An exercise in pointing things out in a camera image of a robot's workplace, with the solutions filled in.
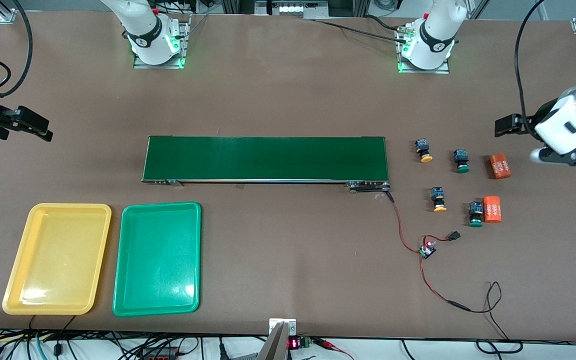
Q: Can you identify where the orange cylinder marked 4680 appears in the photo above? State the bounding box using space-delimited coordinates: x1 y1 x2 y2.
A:
483 195 502 224
489 153 512 180

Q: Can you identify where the green mushroom push button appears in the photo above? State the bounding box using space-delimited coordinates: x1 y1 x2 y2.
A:
452 148 471 174
468 201 485 228

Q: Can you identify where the yellow mushroom push button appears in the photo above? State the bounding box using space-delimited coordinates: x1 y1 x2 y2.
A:
414 138 434 164
430 186 448 213

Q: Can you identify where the yellow plastic tray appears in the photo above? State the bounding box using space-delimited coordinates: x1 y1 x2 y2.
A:
2 202 113 316

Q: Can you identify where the green plastic tray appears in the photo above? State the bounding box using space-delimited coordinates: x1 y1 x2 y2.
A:
112 201 203 318

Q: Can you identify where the green conveyor belt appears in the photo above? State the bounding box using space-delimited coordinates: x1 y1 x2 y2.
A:
141 135 393 194

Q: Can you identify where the white power strip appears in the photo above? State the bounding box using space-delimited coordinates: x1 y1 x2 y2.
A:
254 0 330 20

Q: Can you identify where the black box with red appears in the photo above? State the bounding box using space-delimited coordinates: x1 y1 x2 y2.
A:
140 345 181 360

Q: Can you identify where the red clip lead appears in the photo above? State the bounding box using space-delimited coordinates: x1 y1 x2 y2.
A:
313 337 356 360

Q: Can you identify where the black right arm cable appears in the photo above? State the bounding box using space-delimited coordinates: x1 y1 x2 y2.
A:
0 0 34 98

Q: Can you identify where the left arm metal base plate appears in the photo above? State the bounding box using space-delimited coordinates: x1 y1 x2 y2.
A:
397 27 451 75

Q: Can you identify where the red black power wire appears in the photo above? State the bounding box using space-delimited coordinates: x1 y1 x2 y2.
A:
386 190 473 313

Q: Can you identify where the thin black looped cable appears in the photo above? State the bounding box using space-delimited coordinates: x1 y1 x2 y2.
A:
468 281 525 355

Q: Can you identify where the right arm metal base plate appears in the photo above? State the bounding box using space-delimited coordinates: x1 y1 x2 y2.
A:
133 15 192 70

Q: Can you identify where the black cable to arm base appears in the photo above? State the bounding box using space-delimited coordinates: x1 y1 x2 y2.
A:
313 14 411 45

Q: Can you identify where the teal cable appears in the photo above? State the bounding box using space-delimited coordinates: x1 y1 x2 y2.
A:
34 331 49 360

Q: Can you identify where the long black floor cable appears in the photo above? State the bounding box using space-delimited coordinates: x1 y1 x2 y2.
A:
400 339 576 357

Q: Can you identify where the black cable tangle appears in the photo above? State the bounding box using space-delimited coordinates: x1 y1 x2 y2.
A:
0 327 269 360

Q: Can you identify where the white mount bracket plate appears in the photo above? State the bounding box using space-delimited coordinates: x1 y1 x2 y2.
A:
268 318 298 336

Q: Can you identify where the grey camera mount pole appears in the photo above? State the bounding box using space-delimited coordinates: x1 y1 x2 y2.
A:
257 321 291 360

